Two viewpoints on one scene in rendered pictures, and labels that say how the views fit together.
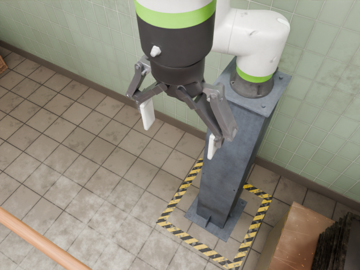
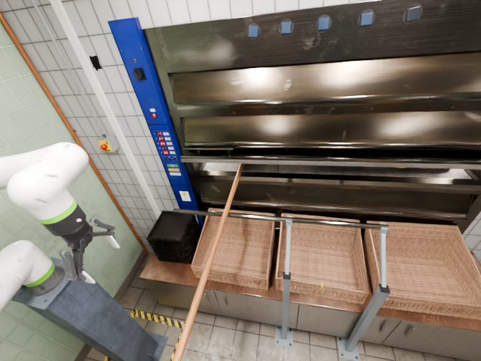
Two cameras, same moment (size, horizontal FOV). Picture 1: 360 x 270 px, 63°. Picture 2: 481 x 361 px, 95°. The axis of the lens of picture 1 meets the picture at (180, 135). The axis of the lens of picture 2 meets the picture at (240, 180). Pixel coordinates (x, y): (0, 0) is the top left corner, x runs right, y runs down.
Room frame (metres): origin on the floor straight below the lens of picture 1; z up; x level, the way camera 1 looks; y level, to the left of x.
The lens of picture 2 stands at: (-0.08, 0.59, 2.13)
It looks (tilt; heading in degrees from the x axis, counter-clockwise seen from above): 38 degrees down; 256
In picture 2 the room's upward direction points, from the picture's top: 8 degrees counter-clockwise
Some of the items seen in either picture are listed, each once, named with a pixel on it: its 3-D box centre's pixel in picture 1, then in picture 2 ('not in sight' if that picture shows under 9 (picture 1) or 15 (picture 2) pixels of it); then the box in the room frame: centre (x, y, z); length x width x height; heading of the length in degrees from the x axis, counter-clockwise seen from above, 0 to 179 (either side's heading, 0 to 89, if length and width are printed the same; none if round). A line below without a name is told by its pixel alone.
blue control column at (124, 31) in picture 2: not in sight; (215, 132); (-0.42, -1.71, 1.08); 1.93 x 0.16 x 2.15; 60
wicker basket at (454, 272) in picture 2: not in sight; (418, 264); (-1.27, 0.16, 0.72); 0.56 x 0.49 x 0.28; 152
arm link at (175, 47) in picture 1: (178, 24); (64, 218); (0.31, 0.00, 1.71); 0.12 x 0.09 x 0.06; 151
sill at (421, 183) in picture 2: not in sight; (321, 178); (-0.88, -0.40, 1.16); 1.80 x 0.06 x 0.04; 150
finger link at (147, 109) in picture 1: (148, 113); (86, 276); (0.35, 0.06, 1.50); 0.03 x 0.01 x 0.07; 151
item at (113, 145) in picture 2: not in sight; (108, 143); (0.45, -1.09, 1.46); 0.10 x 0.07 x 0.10; 150
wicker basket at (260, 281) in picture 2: not in sight; (235, 245); (-0.23, -0.44, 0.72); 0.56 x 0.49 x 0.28; 149
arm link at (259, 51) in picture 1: (256, 44); (23, 265); (0.73, -0.23, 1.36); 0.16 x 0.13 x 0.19; 74
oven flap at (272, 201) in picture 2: not in sight; (318, 196); (-0.87, -0.38, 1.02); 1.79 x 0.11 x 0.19; 150
